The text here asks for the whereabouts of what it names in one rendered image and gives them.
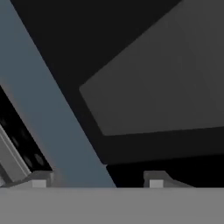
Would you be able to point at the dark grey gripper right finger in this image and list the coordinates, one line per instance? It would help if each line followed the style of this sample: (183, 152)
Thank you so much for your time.
(156, 178)

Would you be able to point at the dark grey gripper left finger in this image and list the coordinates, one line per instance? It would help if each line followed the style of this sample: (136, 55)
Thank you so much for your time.
(40, 178)

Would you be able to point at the black and grey microwave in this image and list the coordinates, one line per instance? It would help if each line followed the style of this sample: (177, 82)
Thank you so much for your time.
(16, 137)

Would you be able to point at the black microwave door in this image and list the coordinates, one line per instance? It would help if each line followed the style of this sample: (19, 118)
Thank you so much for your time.
(163, 87)

